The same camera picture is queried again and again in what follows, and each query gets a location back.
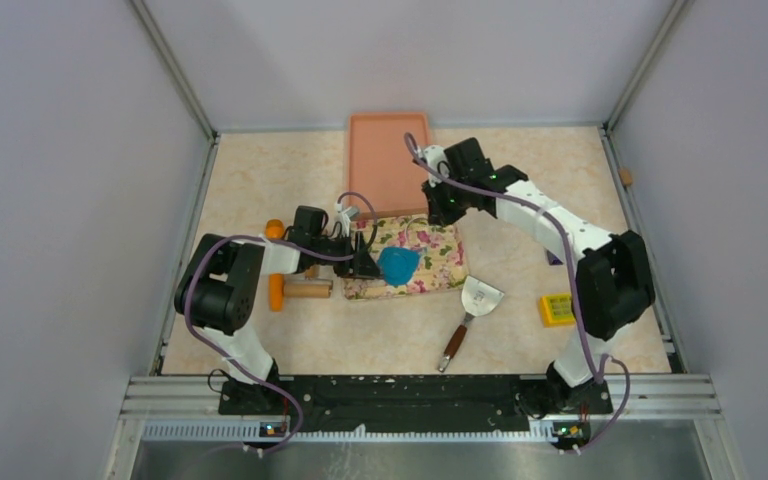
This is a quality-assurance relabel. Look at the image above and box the pink rectangular tray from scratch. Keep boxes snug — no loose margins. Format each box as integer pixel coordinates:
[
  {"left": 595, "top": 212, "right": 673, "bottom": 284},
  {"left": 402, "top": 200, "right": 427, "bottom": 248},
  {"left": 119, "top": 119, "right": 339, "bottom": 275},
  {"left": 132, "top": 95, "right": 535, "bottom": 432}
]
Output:
[{"left": 346, "top": 112, "right": 432, "bottom": 217}]

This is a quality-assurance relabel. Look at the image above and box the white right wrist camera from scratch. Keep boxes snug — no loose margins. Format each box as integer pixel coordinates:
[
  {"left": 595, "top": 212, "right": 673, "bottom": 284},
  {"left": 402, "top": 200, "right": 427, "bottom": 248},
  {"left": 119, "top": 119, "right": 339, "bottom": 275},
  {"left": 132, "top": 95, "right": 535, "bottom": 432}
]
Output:
[{"left": 421, "top": 145, "right": 450, "bottom": 185}]

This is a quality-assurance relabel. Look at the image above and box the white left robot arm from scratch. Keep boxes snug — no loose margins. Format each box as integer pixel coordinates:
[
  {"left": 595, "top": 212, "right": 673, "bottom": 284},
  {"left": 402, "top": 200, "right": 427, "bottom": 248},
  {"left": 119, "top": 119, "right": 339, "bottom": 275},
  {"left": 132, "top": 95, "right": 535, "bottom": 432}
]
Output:
[{"left": 173, "top": 206, "right": 382, "bottom": 414}]

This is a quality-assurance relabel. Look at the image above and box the metal scraper wooden handle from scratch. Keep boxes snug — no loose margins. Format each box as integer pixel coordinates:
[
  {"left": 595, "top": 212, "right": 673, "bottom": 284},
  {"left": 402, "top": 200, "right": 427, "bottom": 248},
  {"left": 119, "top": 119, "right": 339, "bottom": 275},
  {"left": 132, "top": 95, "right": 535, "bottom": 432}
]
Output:
[{"left": 437, "top": 275, "right": 505, "bottom": 373}]

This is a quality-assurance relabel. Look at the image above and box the yellow red blue toy block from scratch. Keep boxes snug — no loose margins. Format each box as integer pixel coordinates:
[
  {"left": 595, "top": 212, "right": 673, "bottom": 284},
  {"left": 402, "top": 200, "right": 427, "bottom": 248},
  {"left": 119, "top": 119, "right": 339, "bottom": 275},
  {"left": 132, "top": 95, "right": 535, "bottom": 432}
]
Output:
[{"left": 537, "top": 293, "right": 576, "bottom": 328}]

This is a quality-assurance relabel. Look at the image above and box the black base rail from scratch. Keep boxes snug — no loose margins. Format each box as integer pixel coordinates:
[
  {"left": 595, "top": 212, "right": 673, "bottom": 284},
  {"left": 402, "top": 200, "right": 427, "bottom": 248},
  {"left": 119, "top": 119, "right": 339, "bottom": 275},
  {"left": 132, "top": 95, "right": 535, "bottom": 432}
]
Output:
[{"left": 218, "top": 375, "right": 613, "bottom": 433}]

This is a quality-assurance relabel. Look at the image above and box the purple toy block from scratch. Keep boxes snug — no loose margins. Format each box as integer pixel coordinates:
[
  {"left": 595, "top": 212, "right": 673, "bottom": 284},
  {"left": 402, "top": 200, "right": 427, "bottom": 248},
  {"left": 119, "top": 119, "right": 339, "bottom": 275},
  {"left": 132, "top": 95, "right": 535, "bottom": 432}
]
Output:
[{"left": 546, "top": 251, "right": 563, "bottom": 266}]

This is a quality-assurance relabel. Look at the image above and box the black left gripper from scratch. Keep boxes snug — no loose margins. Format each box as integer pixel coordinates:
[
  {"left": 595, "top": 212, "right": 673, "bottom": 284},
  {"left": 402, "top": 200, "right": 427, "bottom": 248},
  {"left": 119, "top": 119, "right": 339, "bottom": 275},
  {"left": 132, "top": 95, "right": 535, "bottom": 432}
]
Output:
[{"left": 311, "top": 230, "right": 384, "bottom": 279}]

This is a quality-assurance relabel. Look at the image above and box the small wooden cork piece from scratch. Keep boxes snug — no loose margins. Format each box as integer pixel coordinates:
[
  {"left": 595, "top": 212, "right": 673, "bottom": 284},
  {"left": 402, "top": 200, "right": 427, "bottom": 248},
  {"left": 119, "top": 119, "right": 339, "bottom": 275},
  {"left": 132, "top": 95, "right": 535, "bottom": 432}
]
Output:
[{"left": 617, "top": 167, "right": 634, "bottom": 188}]

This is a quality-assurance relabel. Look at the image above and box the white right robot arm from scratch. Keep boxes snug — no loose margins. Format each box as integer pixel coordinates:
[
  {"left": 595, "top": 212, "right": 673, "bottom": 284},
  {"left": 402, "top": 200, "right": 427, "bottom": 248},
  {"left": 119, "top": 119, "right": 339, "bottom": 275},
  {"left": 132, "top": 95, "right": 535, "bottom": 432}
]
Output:
[{"left": 404, "top": 133, "right": 656, "bottom": 412}]

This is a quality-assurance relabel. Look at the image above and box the blue dough piece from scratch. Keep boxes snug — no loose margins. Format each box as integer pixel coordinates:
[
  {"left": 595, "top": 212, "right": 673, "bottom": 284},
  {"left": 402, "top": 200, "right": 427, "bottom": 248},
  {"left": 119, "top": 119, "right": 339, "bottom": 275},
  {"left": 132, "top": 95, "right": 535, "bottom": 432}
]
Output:
[{"left": 377, "top": 247, "right": 420, "bottom": 287}]

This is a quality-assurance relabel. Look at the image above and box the wooden double-ended roller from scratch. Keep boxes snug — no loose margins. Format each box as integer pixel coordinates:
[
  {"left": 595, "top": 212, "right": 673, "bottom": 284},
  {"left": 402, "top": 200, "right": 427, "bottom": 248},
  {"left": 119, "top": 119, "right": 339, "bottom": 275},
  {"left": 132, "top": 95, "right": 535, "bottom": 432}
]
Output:
[{"left": 282, "top": 265, "right": 333, "bottom": 299}]

